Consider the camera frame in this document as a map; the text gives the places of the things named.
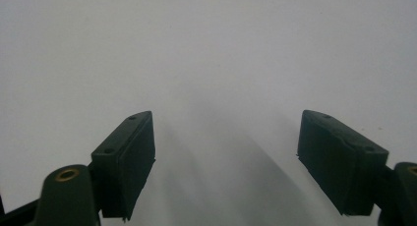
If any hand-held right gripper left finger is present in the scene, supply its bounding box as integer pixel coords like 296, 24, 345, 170
90, 110, 156, 222

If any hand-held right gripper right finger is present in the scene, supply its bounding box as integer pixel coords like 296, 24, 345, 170
296, 109, 390, 217

